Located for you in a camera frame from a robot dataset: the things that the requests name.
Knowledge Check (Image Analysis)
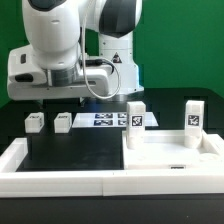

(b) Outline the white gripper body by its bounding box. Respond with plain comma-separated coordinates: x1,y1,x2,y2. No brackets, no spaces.
7,46,112,100

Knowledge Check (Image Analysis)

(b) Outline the white sheet with tags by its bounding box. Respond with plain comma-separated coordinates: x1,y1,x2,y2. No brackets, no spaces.
72,112,158,128

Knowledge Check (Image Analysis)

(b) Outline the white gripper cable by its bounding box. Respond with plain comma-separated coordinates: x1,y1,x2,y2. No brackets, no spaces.
78,0,122,101

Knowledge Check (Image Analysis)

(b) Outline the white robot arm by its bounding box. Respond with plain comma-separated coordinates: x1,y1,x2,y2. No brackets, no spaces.
7,0,143,100

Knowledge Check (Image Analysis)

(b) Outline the white square table top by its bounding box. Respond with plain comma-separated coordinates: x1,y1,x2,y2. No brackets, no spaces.
122,130,224,170

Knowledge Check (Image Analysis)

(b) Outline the white U-shaped obstacle fence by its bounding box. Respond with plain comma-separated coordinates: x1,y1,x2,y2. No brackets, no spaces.
0,138,224,198

